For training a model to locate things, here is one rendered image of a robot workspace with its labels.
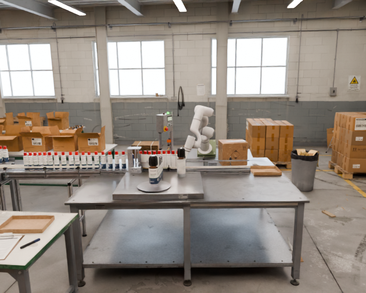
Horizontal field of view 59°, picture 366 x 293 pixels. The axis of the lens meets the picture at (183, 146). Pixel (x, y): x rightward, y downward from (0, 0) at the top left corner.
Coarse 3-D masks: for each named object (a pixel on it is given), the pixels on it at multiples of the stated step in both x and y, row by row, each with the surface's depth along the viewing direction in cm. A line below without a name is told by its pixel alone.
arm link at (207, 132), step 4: (204, 128) 400; (208, 128) 399; (212, 128) 400; (204, 132) 399; (208, 132) 398; (212, 132) 398; (204, 136) 411; (208, 136) 401; (212, 136) 402; (204, 140) 410; (208, 140) 414
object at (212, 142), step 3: (210, 141) 440; (213, 141) 440; (210, 144) 437; (213, 144) 437; (213, 147) 434; (213, 150) 431; (198, 153) 429; (201, 153) 429; (207, 153) 428; (210, 153) 428; (213, 153) 428; (198, 156) 430; (201, 156) 429; (204, 156) 429; (207, 156) 429; (210, 156) 428; (213, 156) 428
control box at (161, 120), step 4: (156, 116) 351; (160, 116) 348; (164, 116) 348; (172, 116) 359; (156, 120) 352; (160, 120) 349; (164, 120) 349; (172, 120) 360; (156, 124) 353; (160, 124) 350; (164, 124) 350; (172, 124) 361; (156, 128) 354; (160, 128) 351; (164, 128) 350; (168, 128) 356; (172, 128) 361; (160, 132) 352; (164, 132) 352
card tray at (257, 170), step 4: (252, 168) 371; (256, 168) 371; (260, 168) 371; (264, 168) 371; (268, 168) 371; (272, 168) 371; (276, 168) 366; (252, 172) 357; (256, 172) 346; (260, 172) 346; (264, 172) 346; (268, 172) 346; (272, 172) 345; (276, 172) 345; (280, 172) 345
